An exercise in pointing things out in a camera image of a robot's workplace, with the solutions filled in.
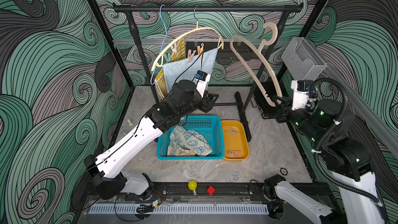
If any light blue towel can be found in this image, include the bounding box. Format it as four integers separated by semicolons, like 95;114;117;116
163;48;218;91

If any bunny pattern towel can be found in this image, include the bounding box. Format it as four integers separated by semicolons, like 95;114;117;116
167;125;213;157

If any pink wooden hanger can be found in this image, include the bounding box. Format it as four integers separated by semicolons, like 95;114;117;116
230;22;283;107

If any cream plastic hanger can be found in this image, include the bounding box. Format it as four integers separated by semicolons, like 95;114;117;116
151;5;224;72

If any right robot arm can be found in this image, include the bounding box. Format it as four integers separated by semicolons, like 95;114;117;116
262;78;389;224

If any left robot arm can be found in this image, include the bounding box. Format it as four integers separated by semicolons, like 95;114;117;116
84;80;219;200

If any black case on floor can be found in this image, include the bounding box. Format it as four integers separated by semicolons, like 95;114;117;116
254;82;277;119

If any teal perforated plastic basket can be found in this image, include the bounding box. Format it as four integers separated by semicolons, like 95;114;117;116
157;115;224;160

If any yellow plastic tray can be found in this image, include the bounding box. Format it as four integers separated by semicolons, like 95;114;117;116
221;120;250;161

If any orange clothespin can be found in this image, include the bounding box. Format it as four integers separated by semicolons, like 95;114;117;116
197;43;204;60

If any yellow striped towel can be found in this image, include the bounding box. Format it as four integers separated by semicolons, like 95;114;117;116
154;37;186;99

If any poker chip on floor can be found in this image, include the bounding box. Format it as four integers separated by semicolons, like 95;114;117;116
279;168;288;176

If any yellow light bulb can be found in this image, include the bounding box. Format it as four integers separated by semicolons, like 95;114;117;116
188;180;198;196

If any red diamond marker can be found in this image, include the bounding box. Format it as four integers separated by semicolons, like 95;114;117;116
207;186;216;196

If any black clothes rack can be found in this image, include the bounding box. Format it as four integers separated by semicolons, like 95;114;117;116
113;3;304;142

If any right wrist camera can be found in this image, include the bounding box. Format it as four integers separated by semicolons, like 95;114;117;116
291;80;314;111

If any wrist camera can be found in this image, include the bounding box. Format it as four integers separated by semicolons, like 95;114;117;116
194;71;211;97
291;80;314;111

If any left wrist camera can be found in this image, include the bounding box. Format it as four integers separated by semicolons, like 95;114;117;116
194;71;211;97

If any clear acrylic wall box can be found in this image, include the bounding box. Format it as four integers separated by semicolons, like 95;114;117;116
282;37;328;88

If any black wall shelf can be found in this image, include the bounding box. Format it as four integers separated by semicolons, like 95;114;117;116
186;41;253;66

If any blue wire hanger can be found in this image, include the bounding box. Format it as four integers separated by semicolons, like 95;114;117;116
150;4;170;85

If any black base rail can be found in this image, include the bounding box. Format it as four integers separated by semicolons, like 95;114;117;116
86;181;330;204

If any white slotted cable duct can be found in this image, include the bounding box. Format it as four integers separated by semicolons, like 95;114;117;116
88;203;269;215

